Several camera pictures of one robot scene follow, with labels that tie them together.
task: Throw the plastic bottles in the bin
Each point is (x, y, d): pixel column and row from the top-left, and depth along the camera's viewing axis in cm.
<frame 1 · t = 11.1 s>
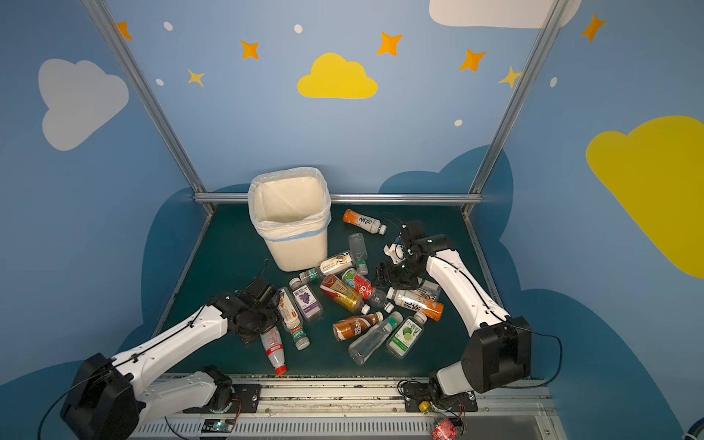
left hand: (279, 324, 83), fingers open
right hand: (387, 282, 81), fingers open
white ribbed plastic bin: (295, 258, 97), point 8 cm above the table
clear blue-edged bin liner: (290, 203, 103), point 16 cm above the table
crane label clear bottle: (313, 274, 98), point 4 cm above the table
grape juice purple label bottle: (307, 299, 92), point 4 cm above the table
red cap water bottle: (273, 345, 82), point 5 cm above the table
yellow tea red label bottle: (342, 295, 90), point 6 cm above the table
red green label soda bottle: (366, 290, 92), point 6 cm above the table
small clear squashed bottle: (358, 252, 104), point 5 cm above the table
orange bottle near back: (363, 221, 114), point 5 cm above the table
orange white label bottle: (414, 301, 90), point 5 cm above the table
brown coffee bottle: (348, 327, 84), point 6 cm above the table
clear green cap bottle: (365, 346, 83), point 3 cm above the table
lime green label bottle: (405, 335, 84), point 5 cm above the table

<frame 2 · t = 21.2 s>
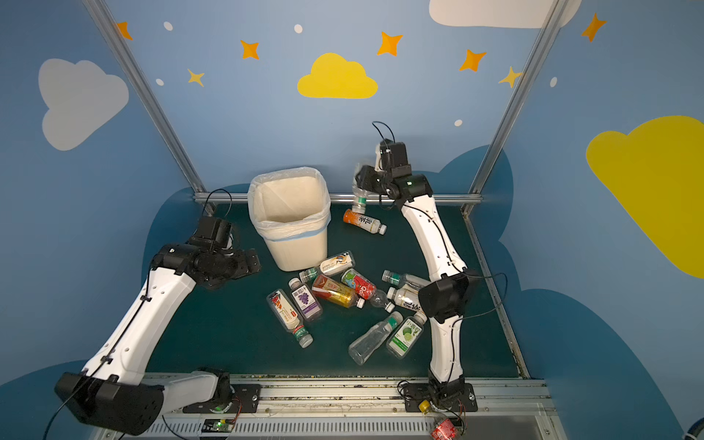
left hand: (251, 266, 76), fingers open
right hand: (365, 175, 82), fingers open
small clear squashed bottle: (359, 193, 85), point 31 cm above the table
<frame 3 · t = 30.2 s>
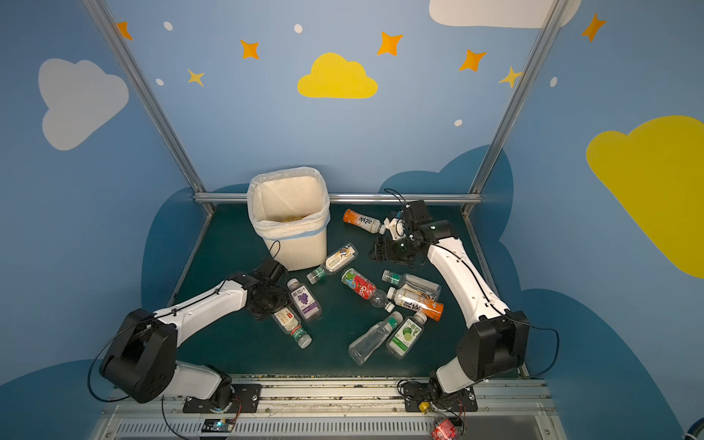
left hand: (288, 304, 88), fingers open
right hand: (384, 254, 81), fingers open
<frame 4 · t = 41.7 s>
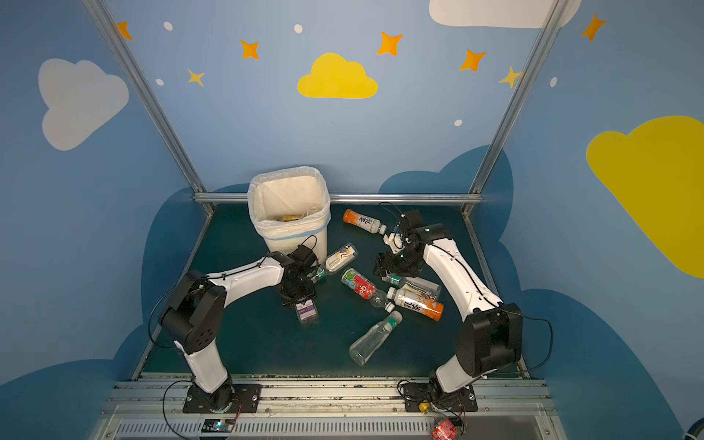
left hand: (314, 300, 91), fingers open
right hand: (390, 270, 83), fingers open
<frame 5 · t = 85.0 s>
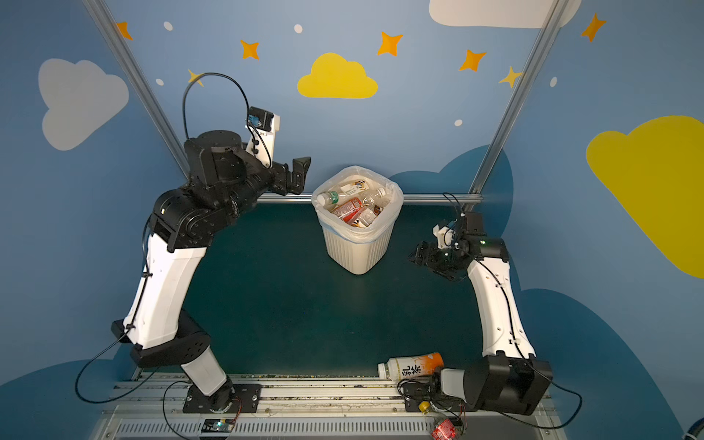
left hand: (293, 151, 55), fingers open
right hand: (423, 260, 78), fingers open
white ribbed plastic bin: (357, 258, 93), point 12 cm above the table
crane label clear bottle: (359, 185, 93), point 28 cm above the table
red green label soda bottle: (348, 211, 88), point 26 cm above the table
orange white label bottle: (404, 367, 76), point 7 cm above the table
